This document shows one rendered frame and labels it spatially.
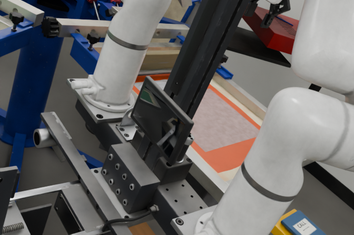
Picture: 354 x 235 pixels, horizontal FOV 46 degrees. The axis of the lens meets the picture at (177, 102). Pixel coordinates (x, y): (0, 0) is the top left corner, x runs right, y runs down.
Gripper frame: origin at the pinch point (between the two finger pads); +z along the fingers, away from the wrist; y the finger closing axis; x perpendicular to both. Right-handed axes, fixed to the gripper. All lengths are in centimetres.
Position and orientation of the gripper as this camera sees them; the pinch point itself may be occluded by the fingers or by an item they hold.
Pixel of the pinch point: (258, 16)
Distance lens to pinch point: 117.0
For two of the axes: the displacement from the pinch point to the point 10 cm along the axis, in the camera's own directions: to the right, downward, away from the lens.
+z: -3.7, 8.1, 4.6
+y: 5.7, 5.9, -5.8
